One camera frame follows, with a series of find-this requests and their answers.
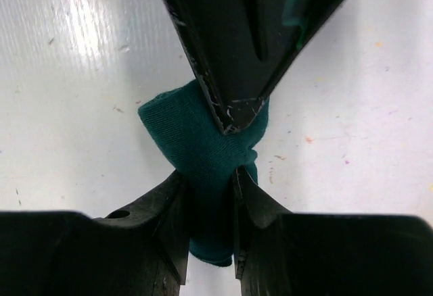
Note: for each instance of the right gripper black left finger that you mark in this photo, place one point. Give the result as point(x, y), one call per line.
point(148, 246)

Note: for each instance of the dark teal sock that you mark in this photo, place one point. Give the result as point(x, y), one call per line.
point(182, 126)

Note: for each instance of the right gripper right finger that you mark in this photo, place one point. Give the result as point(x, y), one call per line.
point(254, 213)

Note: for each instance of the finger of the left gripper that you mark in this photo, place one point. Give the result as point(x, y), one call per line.
point(239, 50)

